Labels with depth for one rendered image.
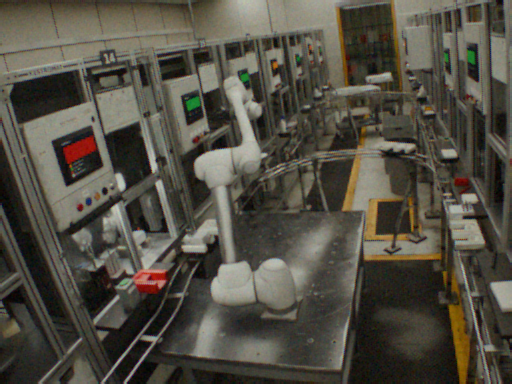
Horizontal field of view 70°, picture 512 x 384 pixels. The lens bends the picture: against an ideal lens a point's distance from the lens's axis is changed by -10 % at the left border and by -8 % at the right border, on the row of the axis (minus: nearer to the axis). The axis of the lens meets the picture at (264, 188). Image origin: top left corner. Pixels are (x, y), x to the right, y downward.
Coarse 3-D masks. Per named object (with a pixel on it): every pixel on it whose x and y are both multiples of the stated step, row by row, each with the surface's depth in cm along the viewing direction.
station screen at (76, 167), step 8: (80, 136) 163; (88, 136) 168; (64, 144) 154; (72, 144) 159; (96, 144) 173; (64, 152) 154; (96, 152) 173; (80, 160) 163; (88, 160) 168; (96, 160) 172; (72, 168) 158; (80, 168) 163; (88, 168) 167; (72, 176) 158
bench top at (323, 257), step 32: (256, 224) 293; (288, 224) 284; (320, 224) 275; (352, 224) 267; (256, 256) 249; (288, 256) 243; (320, 256) 236; (352, 256) 230; (192, 288) 227; (320, 288) 206; (352, 288) 201; (160, 320) 202; (192, 320) 198; (224, 320) 195; (256, 320) 191; (320, 320) 183; (160, 352) 180; (192, 352) 176; (224, 352) 173; (256, 352) 170; (288, 352) 167; (320, 352) 163
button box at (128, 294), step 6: (132, 282) 176; (120, 288) 172; (126, 288) 172; (132, 288) 176; (120, 294) 174; (126, 294) 172; (132, 294) 176; (138, 294) 180; (120, 300) 175; (126, 300) 174; (132, 300) 175; (138, 300) 180; (126, 306) 176; (132, 306) 175
